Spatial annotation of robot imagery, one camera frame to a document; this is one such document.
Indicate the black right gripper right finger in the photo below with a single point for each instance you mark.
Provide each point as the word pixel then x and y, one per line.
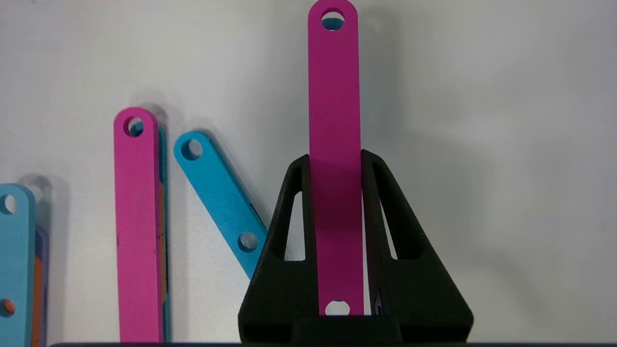
pixel 424 299

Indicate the pink bar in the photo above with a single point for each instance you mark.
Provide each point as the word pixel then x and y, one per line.
pixel 335 96
pixel 137 231

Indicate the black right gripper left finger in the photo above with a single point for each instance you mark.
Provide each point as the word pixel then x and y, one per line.
pixel 270 294

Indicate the blue bar with middle hole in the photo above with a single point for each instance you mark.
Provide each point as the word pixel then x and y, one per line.
pixel 17 265

